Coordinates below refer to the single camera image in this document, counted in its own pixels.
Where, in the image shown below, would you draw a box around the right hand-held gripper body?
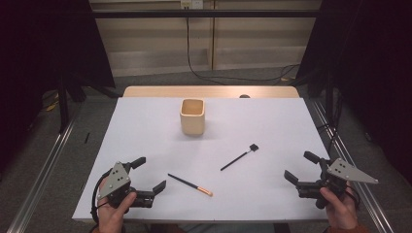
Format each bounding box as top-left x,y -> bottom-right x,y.
296,157 -> 380,210

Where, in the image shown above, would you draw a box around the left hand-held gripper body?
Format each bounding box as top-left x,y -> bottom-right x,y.
96,160 -> 156,210

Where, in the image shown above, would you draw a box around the black brush with square head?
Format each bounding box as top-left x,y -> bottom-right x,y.
220,143 -> 260,172

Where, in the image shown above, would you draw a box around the beige square cup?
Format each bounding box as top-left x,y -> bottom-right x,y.
179,98 -> 206,136

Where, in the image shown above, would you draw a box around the person's left hand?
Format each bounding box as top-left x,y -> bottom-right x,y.
96,179 -> 138,233

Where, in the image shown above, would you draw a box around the person's right hand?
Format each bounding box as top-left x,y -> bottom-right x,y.
319,181 -> 361,231

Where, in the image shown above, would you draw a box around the white table board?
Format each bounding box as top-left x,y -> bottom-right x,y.
71,96 -> 332,223

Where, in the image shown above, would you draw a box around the black metal stand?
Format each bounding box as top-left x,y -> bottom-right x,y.
56,75 -> 71,134

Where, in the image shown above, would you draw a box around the yellow floor tape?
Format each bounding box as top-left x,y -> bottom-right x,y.
44,99 -> 60,113

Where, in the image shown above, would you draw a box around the dark curtain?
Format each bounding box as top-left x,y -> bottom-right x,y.
295,0 -> 412,187
0,0 -> 117,174

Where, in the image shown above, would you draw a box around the black horizontal bar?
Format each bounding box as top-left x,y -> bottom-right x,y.
91,9 -> 321,19

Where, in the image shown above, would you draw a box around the right hand-held gripper cable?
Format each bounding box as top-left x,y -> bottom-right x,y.
344,184 -> 361,209

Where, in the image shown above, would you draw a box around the hand-held gripper cable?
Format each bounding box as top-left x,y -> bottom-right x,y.
89,169 -> 113,226
344,184 -> 361,209

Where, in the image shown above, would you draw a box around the left hand-held gripper cable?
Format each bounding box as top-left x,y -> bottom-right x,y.
89,169 -> 113,226

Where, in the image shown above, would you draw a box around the aluminium floor rail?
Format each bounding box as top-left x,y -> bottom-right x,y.
310,99 -> 395,233
6,106 -> 86,233

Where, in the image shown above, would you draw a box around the black wall cable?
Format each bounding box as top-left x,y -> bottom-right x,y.
185,7 -> 302,86

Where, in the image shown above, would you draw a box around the white wall socket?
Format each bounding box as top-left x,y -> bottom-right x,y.
180,0 -> 205,10

